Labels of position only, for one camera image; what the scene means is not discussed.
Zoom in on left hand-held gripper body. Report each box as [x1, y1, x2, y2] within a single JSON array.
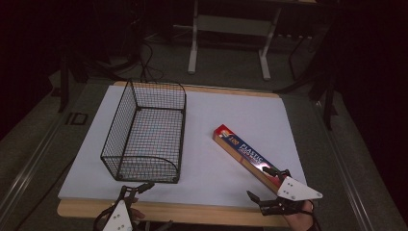
[[101, 188, 140, 231]]

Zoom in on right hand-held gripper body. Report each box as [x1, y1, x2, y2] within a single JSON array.
[[259, 169, 323, 217]]

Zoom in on long blue plastic wrap box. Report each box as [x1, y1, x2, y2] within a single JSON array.
[[212, 123, 285, 194]]

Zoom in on black wire mesh basket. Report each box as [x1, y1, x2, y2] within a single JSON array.
[[100, 78, 188, 185]]

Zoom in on person's left hand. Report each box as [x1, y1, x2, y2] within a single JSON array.
[[129, 197, 146, 223]]

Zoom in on person's right hand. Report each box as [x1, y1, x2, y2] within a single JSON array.
[[283, 199, 318, 231]]

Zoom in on white table mat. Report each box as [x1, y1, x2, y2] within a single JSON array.
[[58, 84, 308, 208]]

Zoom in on black square floor plate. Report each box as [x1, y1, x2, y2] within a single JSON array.
[[64, 112, 89, 126]]

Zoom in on black stand leg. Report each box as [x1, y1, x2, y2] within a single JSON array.
[[309, 64, 340, 131], [57, 51, 71, 114]]

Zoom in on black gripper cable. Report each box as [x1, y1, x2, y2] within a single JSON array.
[[92, 205, 115, 231], [304, 199, 322, 231]]

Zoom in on black floor cables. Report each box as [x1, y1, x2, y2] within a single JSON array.
[[105, 38, 166, 83]]

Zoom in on white metal desk frame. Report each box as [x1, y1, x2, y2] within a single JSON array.
[[187, 0, 284, 82]]

